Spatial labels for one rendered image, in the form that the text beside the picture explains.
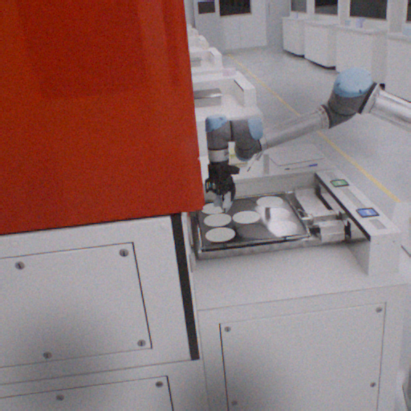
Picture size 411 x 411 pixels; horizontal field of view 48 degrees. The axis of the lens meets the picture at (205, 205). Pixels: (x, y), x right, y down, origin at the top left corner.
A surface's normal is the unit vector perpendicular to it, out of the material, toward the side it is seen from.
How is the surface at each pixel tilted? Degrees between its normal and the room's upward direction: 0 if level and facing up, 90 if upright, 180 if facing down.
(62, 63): 90
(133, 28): 90
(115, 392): 90
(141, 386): 90
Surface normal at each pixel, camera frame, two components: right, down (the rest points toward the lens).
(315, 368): 0.08, 0.41
